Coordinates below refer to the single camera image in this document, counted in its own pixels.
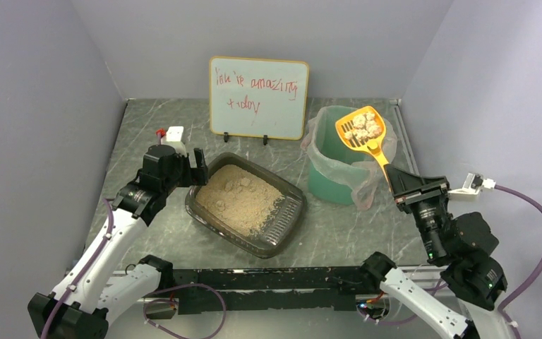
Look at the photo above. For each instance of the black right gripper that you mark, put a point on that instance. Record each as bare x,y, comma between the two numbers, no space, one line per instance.
420,193

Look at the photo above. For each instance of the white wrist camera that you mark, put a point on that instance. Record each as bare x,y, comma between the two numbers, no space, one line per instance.
472,187
173,137

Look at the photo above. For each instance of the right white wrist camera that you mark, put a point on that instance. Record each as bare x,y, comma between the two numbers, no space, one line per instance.
472,187

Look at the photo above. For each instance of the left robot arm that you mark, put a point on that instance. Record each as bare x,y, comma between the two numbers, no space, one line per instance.
85,304

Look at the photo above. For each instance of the dark grey litter box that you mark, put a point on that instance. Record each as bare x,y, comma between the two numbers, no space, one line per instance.
278,231

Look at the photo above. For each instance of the beige cat litter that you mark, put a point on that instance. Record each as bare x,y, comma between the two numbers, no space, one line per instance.
241,200

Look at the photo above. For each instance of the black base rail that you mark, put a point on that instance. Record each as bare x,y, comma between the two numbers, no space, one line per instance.
340,288

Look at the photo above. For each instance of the whiteboard with red writing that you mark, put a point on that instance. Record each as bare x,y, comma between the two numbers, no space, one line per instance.
258,98

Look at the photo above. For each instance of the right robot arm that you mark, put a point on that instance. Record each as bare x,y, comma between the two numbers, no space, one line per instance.
461,246

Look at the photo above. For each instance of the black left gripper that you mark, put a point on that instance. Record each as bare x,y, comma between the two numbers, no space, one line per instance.
189,167

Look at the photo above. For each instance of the translucent pink bin liner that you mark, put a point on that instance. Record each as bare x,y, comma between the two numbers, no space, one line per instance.
327,154

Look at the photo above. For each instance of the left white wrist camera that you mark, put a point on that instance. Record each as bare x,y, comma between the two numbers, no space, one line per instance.
173,137

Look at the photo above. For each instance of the yellow litter scoop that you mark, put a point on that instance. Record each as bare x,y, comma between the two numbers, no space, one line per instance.
364,131

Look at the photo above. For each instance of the green trash bin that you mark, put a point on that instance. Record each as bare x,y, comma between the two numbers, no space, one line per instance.
332,168

